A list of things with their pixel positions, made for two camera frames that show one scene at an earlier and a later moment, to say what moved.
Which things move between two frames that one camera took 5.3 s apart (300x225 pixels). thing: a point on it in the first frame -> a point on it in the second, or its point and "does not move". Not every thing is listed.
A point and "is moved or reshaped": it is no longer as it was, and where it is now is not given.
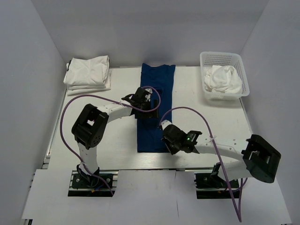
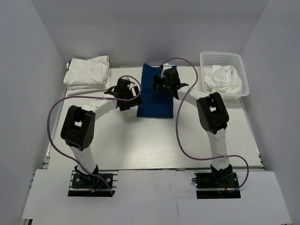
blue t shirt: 149,138 is moved or reshaped
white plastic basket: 222,77 does not move
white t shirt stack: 84,76 does not move
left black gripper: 149,115 -> 134,102
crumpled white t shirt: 223,79 does not move
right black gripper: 172,151 -> 156,80
